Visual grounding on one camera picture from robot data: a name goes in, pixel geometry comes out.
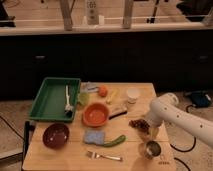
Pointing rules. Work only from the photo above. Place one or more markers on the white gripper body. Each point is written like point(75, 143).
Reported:
point(150, 133)

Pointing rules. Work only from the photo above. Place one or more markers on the dark red grape bunch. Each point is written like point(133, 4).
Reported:
point(139, 124)

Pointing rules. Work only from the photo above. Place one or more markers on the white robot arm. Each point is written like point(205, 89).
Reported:
point(164, 108)

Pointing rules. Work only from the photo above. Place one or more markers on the orange bowl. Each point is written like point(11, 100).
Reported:
point(95, 115)

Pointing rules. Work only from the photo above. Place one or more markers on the purple bowl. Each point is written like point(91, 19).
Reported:
point(56, 136)

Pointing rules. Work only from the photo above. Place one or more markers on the metal cup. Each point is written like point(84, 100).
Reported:
point(150, 149)

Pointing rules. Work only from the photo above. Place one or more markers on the green chili pepper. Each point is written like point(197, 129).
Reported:
point(115, 142)

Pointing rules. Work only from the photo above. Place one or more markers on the white paper cup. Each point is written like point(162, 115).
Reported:
point(132, 95)

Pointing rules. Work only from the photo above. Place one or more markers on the yellow banana toy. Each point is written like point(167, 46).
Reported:
point(111, 97)

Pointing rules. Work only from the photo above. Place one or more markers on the blue sponge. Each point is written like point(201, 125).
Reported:
point(94, 137)

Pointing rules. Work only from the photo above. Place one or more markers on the orange fruit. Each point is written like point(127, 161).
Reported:
point(102, 91)

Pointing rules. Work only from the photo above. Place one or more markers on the silver fork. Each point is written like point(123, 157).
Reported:
point(95, 155)

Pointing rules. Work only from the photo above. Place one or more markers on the grey blue cloth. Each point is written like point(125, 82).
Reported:
point(89, 87)

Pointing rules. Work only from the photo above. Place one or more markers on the green lime wedge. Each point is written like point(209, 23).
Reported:
point(83, 98)

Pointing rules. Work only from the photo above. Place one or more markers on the white dish brush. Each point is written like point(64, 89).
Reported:
point(68, 106)

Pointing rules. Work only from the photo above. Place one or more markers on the green plastic tray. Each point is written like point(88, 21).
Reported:
point(49, 104)

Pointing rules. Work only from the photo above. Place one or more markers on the white remote device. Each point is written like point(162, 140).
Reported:
point(92, 12)

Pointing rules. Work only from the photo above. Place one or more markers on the black handled brush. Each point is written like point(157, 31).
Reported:
point(121, 110)

